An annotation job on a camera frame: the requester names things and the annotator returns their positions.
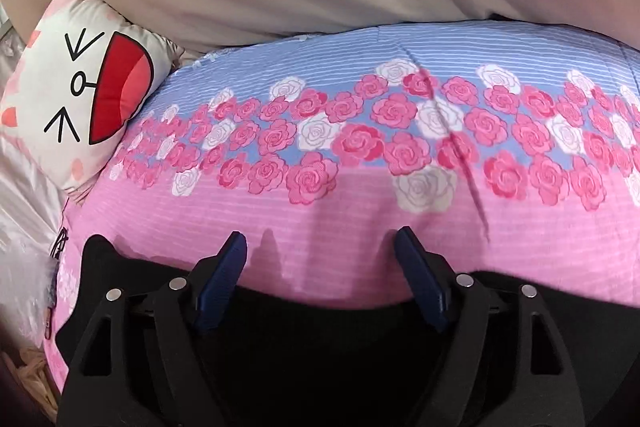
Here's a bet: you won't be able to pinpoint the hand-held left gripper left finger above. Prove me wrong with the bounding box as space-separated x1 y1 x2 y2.
56 231 249 427

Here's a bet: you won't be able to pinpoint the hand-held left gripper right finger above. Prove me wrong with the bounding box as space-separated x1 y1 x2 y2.
392 228 588 427

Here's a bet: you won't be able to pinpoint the black pants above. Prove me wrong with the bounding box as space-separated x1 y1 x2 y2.
80 234 521 427

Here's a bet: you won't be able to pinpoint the pink rose print bedsheet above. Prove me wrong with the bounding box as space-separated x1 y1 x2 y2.
42 19 640 388

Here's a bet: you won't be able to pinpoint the shiny beige cloth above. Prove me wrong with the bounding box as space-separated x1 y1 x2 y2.
0 42 68 308

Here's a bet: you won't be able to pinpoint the cartoon face pillow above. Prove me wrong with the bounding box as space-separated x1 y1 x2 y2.
0 0 186 198

